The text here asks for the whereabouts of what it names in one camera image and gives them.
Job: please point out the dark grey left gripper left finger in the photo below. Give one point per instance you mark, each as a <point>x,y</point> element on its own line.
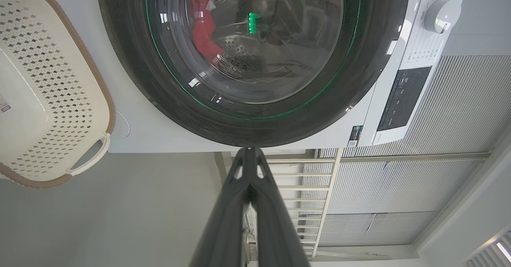
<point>223,227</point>

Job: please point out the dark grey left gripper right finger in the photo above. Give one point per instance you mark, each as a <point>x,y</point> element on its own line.
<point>275,227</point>

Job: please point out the black round glass washer door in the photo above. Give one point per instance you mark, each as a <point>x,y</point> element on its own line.
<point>131,67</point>

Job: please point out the red and white garment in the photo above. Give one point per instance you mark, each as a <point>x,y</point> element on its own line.
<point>201,27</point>

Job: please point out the white front-load washing machine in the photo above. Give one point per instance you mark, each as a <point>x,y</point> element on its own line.
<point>151,131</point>

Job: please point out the black washing machine control panel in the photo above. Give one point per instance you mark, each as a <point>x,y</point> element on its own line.
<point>405,97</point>

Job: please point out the cream laundry basket brown rim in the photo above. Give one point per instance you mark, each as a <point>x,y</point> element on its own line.
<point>48,99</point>

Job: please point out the printed label sticker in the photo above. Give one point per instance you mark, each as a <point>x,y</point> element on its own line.
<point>4,106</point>

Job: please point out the white control dial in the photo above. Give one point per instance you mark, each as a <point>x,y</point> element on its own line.
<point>441,14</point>

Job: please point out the white metal railing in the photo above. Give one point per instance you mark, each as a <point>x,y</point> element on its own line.
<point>331,187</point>

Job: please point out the small qr code sticker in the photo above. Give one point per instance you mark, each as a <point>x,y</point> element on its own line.
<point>355,136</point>

